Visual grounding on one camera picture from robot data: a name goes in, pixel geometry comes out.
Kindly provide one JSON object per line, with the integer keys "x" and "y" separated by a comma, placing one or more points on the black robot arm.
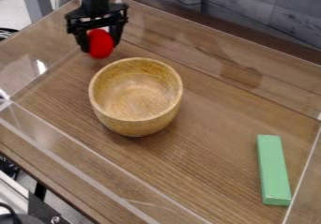
{"x": 97, "y": 14}

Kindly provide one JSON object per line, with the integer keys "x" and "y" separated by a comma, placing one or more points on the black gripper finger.
{"x": 115, "y": 32}
{"x": 83, "y": 41}

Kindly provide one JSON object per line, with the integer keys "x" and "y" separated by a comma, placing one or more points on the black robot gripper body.
{"x": 81, "y": 20}

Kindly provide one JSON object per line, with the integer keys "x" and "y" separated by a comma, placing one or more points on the green rectangular block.
{"x": 276, "y": 190}

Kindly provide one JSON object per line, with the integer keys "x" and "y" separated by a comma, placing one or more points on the black clamp with bolt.
{"x": 43, "y": 212}

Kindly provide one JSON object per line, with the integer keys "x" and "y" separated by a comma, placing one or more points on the red plush strawberry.
{"x": 101, "y": 43}

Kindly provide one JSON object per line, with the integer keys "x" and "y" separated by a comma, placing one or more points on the light wooden bowl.
{"x": 135, "y": 95}

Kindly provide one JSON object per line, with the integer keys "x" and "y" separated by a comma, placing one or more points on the clear acrylic enclosure walls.
{"x": 192, "y": 129}

